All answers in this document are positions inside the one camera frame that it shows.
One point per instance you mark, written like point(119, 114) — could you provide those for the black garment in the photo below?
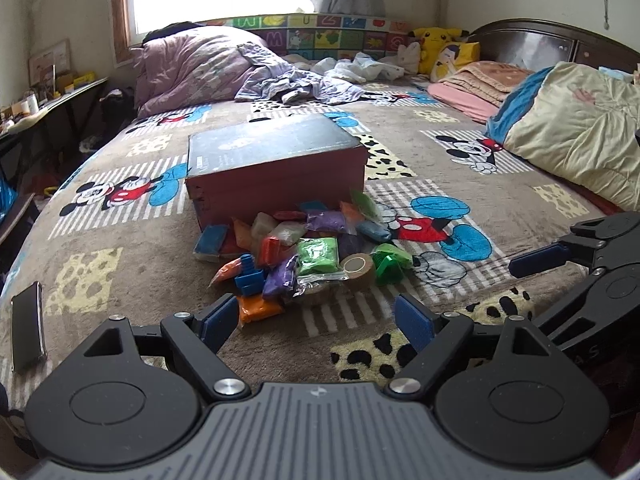
point(170, 31)

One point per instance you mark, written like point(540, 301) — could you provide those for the beige quilt with blue lining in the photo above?
point(575, 127)

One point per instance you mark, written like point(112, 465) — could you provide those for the blue plastic clay tool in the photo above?
point(250, 276)

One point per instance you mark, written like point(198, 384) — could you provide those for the cluttered side shelf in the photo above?
point(55, 102)

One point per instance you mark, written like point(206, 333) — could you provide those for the red cardboard box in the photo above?
point(275, 180)

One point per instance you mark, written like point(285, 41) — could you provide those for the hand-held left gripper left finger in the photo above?
point(219, 321)

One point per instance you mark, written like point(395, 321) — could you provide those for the dark wooden headboard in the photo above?
point(540, 42)

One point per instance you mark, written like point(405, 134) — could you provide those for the pink folded blanket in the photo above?
point(475, 87)

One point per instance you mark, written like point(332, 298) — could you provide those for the purple quilt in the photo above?
point(200, 67)

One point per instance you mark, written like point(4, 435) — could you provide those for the brown tape roll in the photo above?
point(358, 268)

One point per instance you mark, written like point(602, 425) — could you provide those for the pile of coloured clay packets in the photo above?
point(325, 221)

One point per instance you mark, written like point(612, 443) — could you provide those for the green plastic clay mould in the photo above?
point(391, 265)

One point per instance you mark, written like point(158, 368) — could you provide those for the white plush toy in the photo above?
point(410, 56)

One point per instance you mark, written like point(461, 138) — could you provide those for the white crumpled plastic bag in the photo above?
point(352, 67)

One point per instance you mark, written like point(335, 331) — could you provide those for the yellow plush toy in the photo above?
point(440, 46)

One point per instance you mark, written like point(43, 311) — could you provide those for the green clay packet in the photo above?
point(317, 256)

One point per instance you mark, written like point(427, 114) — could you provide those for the crumpled striped garment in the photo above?
point(292, 82)

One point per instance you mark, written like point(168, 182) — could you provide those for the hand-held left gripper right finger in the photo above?
point(414, 322)

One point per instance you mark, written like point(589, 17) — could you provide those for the yellow boxes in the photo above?
point(83, 80)

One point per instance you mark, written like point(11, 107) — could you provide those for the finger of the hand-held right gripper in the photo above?
point(605, 227)
point(534, 260)

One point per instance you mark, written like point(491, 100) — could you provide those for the cartoon printed bed blanket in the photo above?
point(150, 245)

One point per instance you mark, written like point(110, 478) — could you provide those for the framed picture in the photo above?
point(47, 64)

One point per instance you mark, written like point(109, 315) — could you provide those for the colourful alphabet foam mat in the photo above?
point(325, 35)

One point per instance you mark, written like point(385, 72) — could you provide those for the black smartphone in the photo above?
point(27, 325)

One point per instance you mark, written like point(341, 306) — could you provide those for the blue plastic bag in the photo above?
point(5, 196)

